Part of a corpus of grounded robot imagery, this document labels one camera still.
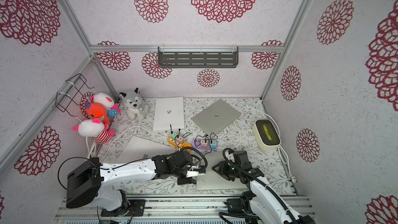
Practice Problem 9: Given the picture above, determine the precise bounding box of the pink charger plug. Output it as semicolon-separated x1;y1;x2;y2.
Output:
176;136;185;145

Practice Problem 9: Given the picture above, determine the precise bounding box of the black charger cable front laptop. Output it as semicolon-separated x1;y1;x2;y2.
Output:
186;132;220;173

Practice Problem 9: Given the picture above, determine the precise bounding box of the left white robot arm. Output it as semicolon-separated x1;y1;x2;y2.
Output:
65;148;208;215

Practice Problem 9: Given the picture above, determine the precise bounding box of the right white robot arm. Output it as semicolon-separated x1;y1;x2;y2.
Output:
212;148;315;224

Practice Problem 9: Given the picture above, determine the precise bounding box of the silver laptop front right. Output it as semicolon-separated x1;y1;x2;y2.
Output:
197;151;247;190

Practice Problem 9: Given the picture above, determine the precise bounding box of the silver laptop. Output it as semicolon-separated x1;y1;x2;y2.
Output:
191;100;241;135
197;151;247;190

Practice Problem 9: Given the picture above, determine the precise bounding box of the white laptop front left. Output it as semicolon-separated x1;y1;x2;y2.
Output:
116;136;176;163

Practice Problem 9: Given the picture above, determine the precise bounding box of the white laptop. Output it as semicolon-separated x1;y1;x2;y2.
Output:
153;97;185;131
116;136;176;163

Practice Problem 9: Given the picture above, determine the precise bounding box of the white laptop back left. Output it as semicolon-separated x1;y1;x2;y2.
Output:
153;97;185;131

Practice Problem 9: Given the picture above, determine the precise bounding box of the silver laptop back right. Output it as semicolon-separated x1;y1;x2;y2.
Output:
191;100;241;135

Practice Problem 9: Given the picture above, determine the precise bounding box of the orange power strip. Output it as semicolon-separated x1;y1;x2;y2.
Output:
167;136;192;152

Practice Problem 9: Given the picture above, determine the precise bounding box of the purple power strip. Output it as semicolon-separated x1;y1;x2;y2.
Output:
192;139;218;152

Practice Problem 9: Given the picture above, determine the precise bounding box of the cream box green display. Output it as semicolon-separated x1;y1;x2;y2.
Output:
252;119;281;152

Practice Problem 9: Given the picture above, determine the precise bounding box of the floral table mat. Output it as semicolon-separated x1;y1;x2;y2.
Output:
94;98;296;196

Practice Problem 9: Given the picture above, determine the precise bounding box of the grey husky plush toy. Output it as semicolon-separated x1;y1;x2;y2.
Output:
119;88;149;121

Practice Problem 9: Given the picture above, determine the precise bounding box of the white pink plush striped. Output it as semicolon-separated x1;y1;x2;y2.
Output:
73;118;115;144

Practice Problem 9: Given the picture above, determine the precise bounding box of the orange fox plush toy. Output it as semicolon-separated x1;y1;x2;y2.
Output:
86;103;110;124

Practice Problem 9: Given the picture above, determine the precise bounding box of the white pink plush top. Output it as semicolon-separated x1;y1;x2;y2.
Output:
90;92;119;110

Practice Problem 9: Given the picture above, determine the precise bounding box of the aluminium front rail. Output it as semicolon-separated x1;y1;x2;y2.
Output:
53;195;238;224

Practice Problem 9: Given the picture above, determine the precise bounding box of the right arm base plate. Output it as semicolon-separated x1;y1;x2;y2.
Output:
224;198;252;215

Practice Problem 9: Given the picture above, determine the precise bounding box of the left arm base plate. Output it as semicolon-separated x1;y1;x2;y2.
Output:
100;199;146;217

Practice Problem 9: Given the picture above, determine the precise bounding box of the white power cable right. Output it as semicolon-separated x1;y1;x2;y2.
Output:
231;105;297;184

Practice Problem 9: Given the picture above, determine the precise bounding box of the grey metal wall shelf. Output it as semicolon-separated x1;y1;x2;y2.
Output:
158;46;239;68

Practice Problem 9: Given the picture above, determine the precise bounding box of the black wire basket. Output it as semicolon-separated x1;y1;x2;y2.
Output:
55;73;95;118

